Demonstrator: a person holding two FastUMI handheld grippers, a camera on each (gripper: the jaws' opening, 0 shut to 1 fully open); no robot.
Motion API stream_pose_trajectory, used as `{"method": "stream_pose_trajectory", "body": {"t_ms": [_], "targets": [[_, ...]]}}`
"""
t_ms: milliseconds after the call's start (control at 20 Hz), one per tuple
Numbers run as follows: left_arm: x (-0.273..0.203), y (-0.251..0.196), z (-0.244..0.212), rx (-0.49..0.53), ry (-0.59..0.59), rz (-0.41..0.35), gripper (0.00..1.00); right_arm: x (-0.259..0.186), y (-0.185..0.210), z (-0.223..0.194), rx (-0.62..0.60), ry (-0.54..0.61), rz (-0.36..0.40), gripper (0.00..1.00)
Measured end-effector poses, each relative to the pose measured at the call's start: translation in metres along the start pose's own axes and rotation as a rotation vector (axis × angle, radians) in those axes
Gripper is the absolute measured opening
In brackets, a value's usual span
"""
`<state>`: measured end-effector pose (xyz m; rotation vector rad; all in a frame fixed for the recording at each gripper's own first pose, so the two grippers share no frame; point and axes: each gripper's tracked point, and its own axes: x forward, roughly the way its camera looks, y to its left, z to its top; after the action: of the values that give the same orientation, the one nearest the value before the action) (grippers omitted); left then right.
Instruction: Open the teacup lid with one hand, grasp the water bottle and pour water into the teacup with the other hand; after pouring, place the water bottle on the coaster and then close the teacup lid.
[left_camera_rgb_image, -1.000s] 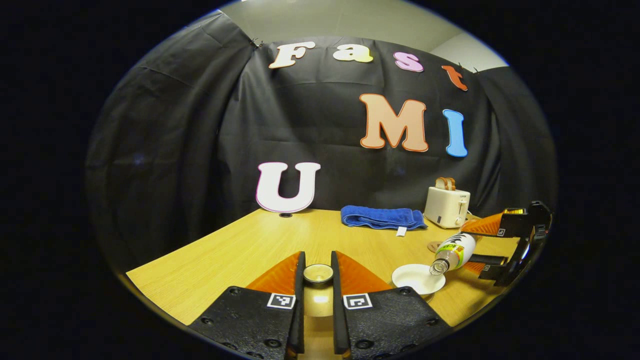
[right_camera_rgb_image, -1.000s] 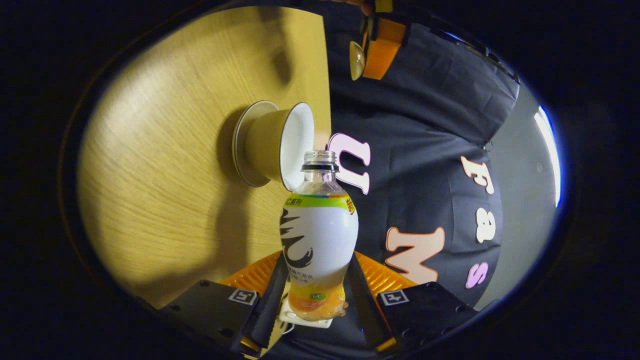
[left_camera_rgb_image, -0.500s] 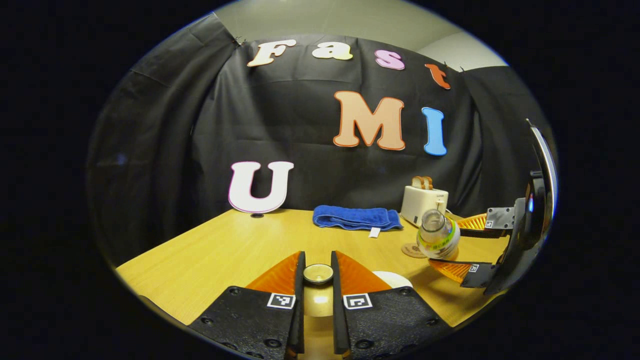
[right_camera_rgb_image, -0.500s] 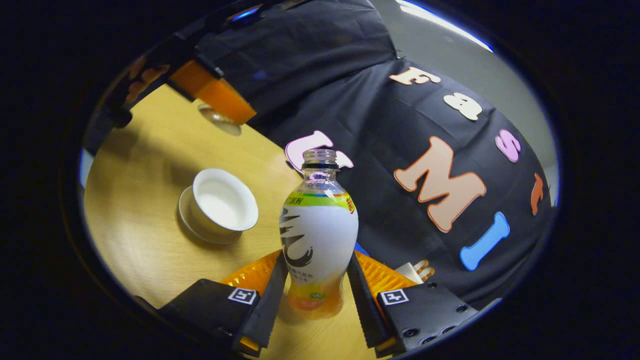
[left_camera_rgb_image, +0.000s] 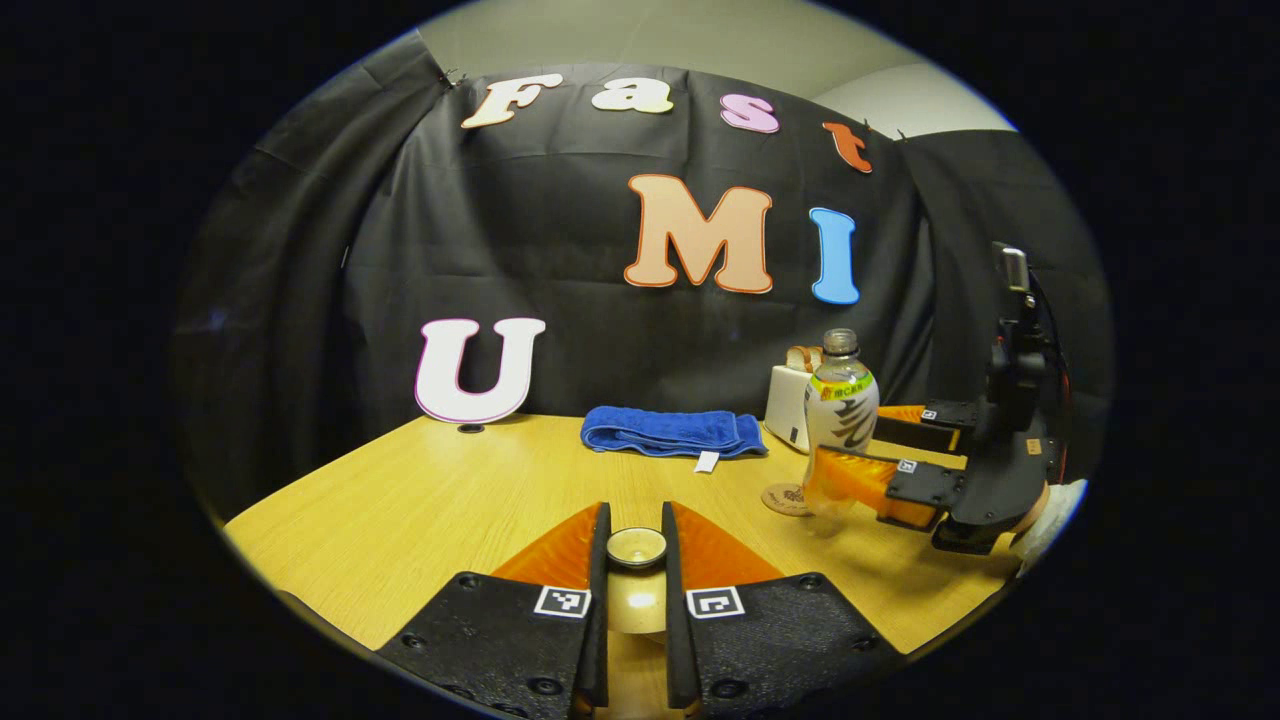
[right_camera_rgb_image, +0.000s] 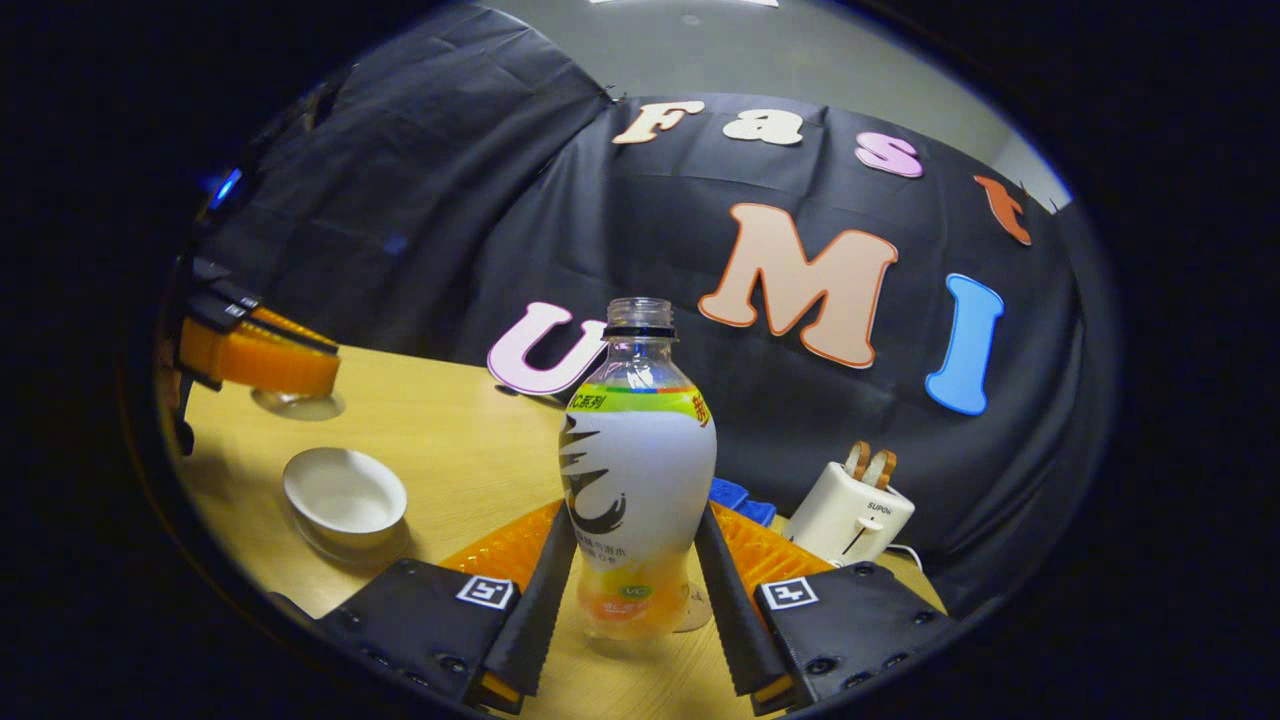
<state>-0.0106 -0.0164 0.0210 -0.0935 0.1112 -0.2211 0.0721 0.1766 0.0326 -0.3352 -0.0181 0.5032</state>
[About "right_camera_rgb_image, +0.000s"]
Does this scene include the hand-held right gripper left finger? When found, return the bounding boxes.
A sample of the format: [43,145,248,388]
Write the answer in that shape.
[318,500,579,713]

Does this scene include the cream toaster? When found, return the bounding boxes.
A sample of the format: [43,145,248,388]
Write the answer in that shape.
[783,460,916,568]

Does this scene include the labelled plastic water bottle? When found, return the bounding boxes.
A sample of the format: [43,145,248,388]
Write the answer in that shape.
[558,297,718,641]

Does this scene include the blue towel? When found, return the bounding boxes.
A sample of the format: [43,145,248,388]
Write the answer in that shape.
[708,478,777,528]

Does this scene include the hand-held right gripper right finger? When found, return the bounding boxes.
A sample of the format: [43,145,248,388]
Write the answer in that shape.
[695,500,956,716]

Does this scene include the white teacup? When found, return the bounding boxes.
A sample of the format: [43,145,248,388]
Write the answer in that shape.
[283,447,408,549]

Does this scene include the black backdrop cloth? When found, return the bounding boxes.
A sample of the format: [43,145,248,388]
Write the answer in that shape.
[200,5,1121,616]

